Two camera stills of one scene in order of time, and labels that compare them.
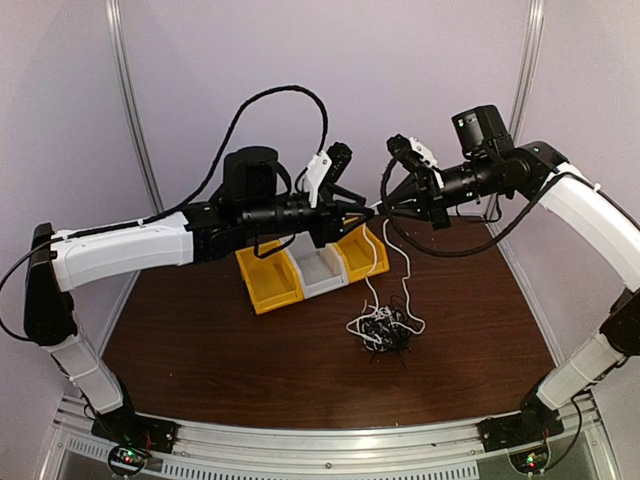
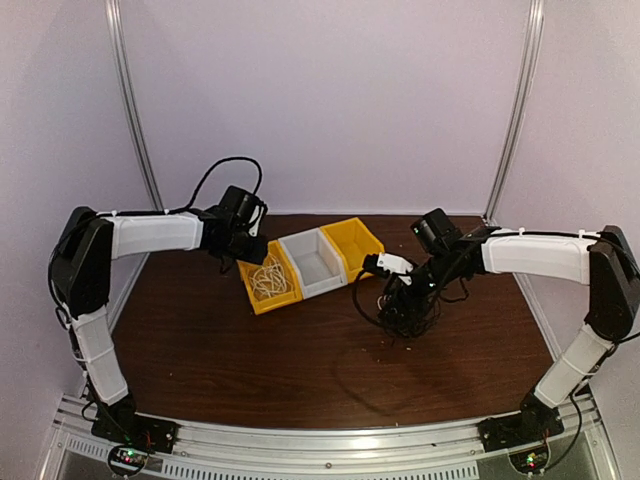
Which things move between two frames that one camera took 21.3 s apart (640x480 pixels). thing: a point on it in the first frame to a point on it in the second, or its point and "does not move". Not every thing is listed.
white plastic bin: [320, 269] does not move
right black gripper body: [435, 204] to [403, 295]
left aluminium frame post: [133, 104] does not move
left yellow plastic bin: [272, 281] does not move
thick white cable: [366, 279] to [270, 279]
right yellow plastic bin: [358, 253] does not move
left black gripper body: [322, 231] to [238, 249]
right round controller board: [530, 461] does not move
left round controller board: [127, 460] does not move
